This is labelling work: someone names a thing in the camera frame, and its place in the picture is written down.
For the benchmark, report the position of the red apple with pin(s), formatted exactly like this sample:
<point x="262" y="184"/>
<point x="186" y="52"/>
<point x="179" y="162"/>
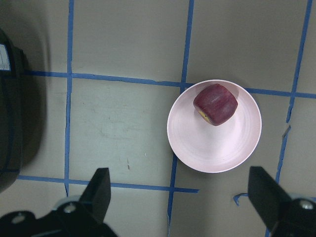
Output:
<point x="215" y="104"/>

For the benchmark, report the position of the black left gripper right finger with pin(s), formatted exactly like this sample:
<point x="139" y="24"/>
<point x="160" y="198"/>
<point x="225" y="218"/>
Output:
<point x="282" y="214"/>

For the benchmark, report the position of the pink plate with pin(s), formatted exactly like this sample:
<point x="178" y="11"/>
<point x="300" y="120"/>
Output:
<point x="208" y="148"/>

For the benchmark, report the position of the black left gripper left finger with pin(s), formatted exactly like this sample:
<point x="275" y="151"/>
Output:
<point x="83" y="216"/>

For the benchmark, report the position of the black rice cooker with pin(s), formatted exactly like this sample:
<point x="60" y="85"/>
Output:
<point x="22" y="112"/>

